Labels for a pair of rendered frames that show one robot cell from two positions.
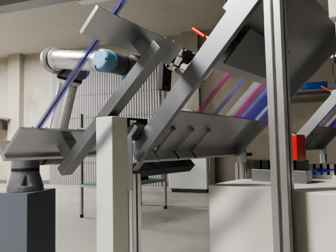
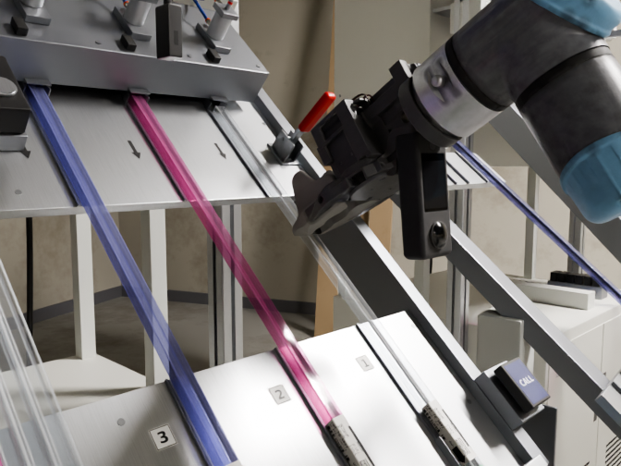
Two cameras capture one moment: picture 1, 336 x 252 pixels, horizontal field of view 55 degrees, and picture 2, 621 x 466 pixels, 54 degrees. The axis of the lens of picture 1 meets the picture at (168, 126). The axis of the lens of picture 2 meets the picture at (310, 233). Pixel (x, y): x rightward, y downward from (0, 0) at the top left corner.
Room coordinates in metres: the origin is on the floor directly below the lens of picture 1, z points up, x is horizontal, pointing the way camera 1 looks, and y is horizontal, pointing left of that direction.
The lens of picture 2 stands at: (1.69, -0.06, 1.01)
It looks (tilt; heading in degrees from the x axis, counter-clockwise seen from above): 7 degrees down; 184
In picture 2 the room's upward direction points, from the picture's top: straight up
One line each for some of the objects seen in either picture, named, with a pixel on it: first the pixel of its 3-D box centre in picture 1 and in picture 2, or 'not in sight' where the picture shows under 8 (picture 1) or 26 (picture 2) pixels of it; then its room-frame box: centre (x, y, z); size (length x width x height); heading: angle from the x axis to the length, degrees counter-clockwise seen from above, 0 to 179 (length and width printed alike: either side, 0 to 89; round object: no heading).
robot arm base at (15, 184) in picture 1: (25, 178); not in sight; (1.42, 0.63, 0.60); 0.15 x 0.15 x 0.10
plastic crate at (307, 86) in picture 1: (314, 87); not in sight; (4.92, -2.27, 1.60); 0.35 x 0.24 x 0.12; 72
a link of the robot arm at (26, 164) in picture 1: (27, 152); not in sight; (1.43, 0.62, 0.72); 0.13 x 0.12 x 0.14; 144
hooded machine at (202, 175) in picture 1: (191, 149); not in sight; (5.37, -0.39, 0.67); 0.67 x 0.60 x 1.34; 72
